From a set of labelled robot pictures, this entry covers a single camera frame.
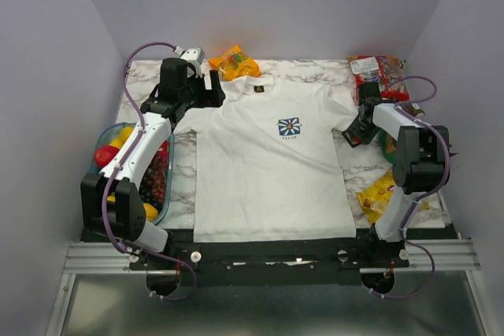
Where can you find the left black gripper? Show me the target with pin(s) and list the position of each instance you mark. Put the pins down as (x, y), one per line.
(214, 97)

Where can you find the black brooch display box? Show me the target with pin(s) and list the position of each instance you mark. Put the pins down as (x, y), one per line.
(347, 136)

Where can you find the white t-shirt daisy print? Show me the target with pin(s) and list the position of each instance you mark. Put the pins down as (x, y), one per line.
(266, 163)

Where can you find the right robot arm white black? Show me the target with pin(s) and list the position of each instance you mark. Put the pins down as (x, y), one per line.
(415, 179)

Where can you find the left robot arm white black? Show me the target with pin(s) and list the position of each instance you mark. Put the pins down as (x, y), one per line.
(111, 202)

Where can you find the red candy bag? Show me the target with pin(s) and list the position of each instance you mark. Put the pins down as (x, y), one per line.
(386, 71)

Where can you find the orange gummy candy bag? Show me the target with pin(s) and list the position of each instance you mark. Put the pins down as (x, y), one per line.
(234, 63)

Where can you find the yellow orange fruit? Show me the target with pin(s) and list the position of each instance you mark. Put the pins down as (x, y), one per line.
(125, 133)

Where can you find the yellow Lays chips bag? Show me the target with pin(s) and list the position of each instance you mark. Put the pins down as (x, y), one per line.
(374, 199)

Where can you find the yellow banana fruit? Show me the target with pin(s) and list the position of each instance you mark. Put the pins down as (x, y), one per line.
(117, 143)

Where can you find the clear teal fruit container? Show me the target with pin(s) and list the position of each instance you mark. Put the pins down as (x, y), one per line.
(94, 182)

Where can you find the dark red grapes bunch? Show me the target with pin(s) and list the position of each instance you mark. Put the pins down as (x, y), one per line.
(154, 182)

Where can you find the red apple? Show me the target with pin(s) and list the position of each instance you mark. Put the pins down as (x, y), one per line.
(104, 155)

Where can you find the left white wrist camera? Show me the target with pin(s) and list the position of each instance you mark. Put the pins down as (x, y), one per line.
(194, 58)

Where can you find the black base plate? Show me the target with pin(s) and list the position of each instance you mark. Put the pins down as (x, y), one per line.
(343, 261)

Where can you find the aluminium rail frame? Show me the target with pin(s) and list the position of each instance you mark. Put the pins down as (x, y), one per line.
(100, 258)

